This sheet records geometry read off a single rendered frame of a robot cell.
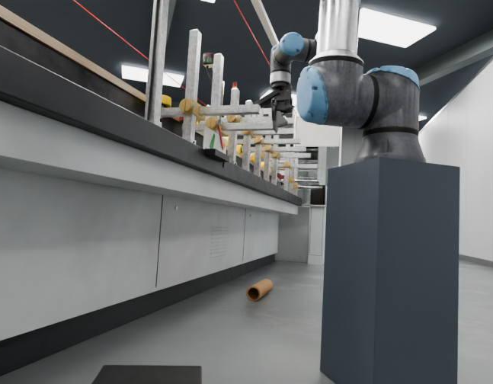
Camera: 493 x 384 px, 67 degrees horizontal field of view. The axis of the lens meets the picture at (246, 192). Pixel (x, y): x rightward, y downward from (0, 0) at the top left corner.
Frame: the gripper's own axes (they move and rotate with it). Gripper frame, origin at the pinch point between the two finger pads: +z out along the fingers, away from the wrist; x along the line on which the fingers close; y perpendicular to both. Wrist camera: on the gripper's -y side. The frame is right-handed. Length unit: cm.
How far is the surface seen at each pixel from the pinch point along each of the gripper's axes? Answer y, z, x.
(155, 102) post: -25, 4, -57
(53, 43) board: -45, -7, -77
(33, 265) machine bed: -48, 54, -75
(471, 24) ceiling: 184, -248, 413
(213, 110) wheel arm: -17.8, -2.0, -26.6
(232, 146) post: -26.2, 2.2, 19.1
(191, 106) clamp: -24.0, -1.9, -33.1
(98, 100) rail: -22, 13, -85
